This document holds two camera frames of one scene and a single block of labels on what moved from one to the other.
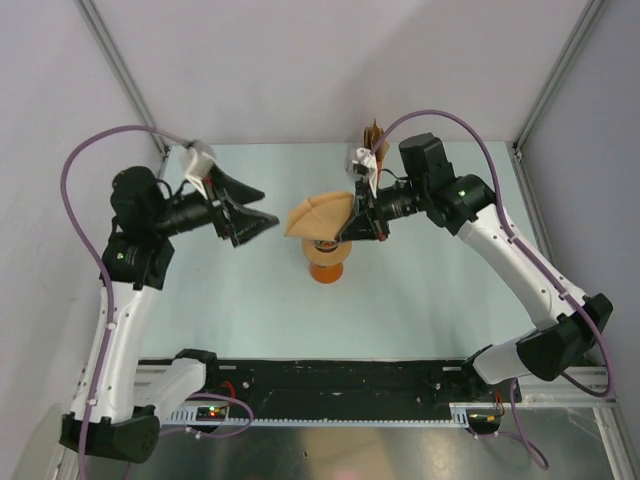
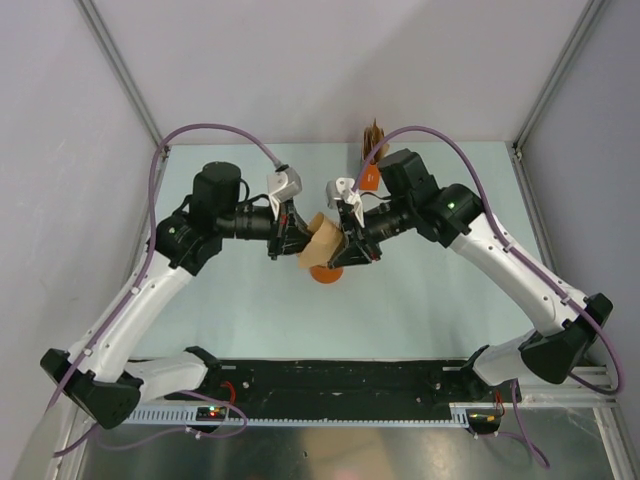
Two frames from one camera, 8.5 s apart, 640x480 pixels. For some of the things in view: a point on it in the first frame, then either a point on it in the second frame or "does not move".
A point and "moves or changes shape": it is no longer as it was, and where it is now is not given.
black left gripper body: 221,222 to 277,237
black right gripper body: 378,208 to 353,228
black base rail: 358,381 does not move
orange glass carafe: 326,274 does not move
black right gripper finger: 361,227 to 349,254
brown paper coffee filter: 319,217 moves or changes shape
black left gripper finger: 246,224 to 298,233
